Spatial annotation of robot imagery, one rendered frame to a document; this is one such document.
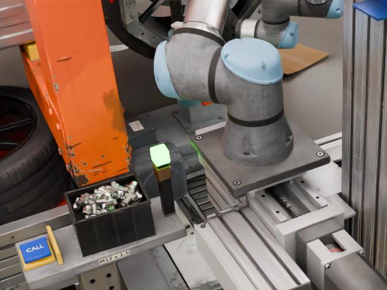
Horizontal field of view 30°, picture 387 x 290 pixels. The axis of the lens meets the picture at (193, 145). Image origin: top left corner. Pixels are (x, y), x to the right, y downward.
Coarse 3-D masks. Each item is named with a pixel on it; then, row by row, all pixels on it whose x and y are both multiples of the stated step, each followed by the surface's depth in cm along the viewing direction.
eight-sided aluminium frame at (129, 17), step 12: (120, 0) 227; (132, 0) 224; (252, 0) 246; (120, 12) 230; (132, 12) 226; (252, 12) 243; (132, 24) 227; (144, 36) 231; (156, 36) 233; (156, 48) 235
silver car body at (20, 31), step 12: (0, 0) 218; (12, 0) 219; (24, 0) 220; (0, 12) 219; (12, 12) 220; (24, 12) 222; (0, 24) 221; (12, 24) 223; (24, 24) 225; (0, 36) 223; (12, 36) 225; (24, 36) 226; (0, 48) 225
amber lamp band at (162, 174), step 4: (156, 168) 187; (164, 168) 187; (168, 168) 187; (156, 172) 188; (160, 172) 187; (164, 172) 187; (168, 172) 188; (156, 176) 189; (160, 176) 187; (164, 176) 188; (168, 176) 188; (160, 180) 188; (164, 180) 189
